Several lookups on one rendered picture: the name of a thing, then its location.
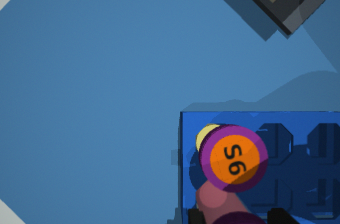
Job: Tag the blue tube rack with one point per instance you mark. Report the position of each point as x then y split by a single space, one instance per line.
298 182

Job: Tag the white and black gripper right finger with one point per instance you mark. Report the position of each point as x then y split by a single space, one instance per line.
280 216

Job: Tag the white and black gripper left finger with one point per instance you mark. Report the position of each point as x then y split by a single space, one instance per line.
195 216

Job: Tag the blue bench mat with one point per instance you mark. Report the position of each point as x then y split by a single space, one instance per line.
91 93

